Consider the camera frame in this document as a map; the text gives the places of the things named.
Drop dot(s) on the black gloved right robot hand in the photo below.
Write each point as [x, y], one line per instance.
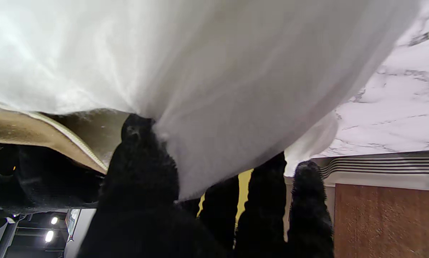
[49, 182]

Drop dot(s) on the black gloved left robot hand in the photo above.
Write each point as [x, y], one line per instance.
[139, 200]

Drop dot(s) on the white pillow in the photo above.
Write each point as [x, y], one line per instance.
[200, 71]

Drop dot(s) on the yellow perforated laundry basket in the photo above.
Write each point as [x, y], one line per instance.
[243, 193]

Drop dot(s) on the ceiling light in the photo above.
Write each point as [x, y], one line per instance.
[49, 235]
[54, 220]

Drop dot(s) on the stack of white plates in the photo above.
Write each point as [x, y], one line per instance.
[382, 166]

